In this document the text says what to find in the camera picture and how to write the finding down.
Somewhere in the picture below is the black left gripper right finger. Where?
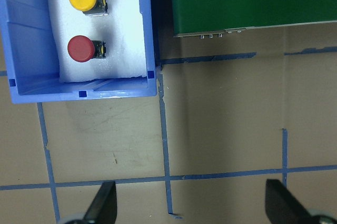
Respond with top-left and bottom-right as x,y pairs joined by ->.
264,179 -> 312,224

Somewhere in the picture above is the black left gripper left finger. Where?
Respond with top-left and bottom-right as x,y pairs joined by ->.
83,181 -> 117,224

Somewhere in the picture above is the red push button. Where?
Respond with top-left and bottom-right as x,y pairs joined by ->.
67,35 -> 106,63

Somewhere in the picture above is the yellow push button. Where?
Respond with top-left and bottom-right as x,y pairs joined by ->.
69,0 -> 108,16

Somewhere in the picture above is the white foam pad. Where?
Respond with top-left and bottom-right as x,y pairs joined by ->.
48,0 -> 146,82

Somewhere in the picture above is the blue plastic storage bin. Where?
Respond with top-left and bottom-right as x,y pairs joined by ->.
1,0 -> 156,103

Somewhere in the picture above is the green conveyor belt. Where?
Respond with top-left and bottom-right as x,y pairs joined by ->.
172,0 -> 336,37

